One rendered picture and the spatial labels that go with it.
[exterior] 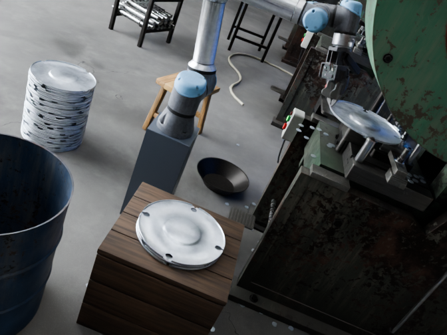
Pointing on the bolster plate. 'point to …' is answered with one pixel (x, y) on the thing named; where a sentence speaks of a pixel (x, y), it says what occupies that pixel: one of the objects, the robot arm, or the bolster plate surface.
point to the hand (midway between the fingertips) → (332, 102)
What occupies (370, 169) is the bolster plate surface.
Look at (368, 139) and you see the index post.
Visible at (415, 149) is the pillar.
